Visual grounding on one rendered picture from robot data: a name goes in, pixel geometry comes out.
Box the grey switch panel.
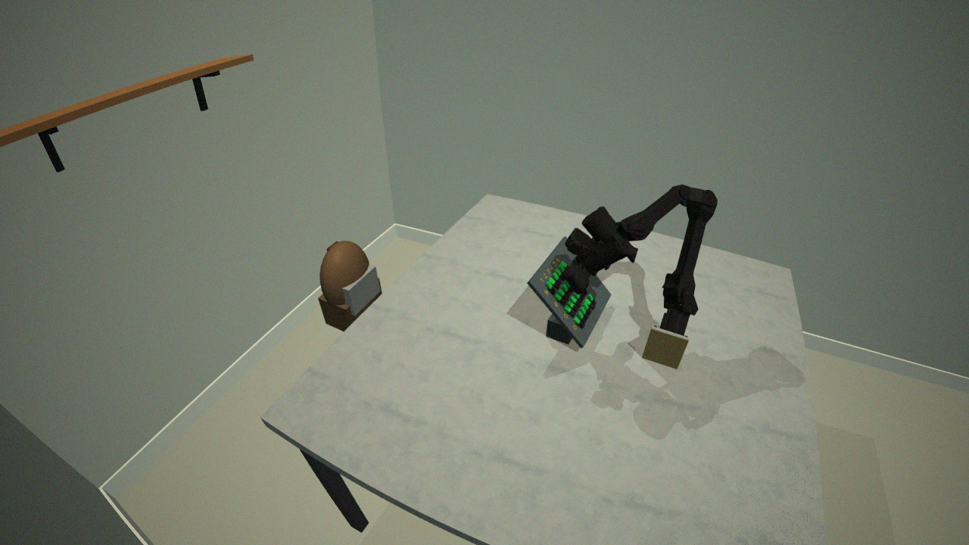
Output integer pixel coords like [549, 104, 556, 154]
[527, 237, 611, 348]

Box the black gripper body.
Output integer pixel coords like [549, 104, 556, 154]
[564, 241, 612, 294]

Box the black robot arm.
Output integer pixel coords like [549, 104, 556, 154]
[565, 184, 718, 336]

